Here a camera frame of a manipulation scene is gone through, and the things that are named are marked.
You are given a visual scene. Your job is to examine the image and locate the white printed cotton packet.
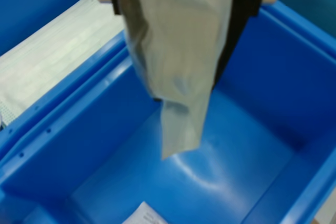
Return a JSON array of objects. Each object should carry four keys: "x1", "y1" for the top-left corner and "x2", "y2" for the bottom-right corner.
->
[{"x1": 117, "y1": 0, "x2": 235, "y2": 161}]

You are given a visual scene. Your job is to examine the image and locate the blue plastic bin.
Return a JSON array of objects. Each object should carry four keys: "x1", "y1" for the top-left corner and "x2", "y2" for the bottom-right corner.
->
[
  {"x1": 0, "y1": 0, "x2": 128, "y2": 141},
  {"x1": 0, "y1": 0, "x2": 336, "y2": 224}
]

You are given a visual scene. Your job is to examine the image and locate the stack of white face masks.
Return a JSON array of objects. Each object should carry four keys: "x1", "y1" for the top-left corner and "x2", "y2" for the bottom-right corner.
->
[{"x1": 0, "y1": 0, "x2": 127, "y2": 127}]

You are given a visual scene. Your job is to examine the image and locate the white printed flat packet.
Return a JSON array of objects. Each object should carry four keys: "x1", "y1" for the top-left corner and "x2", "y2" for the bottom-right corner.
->
[{"x1": 123, "y1": 201, "x2": 169, "y2": 224}]

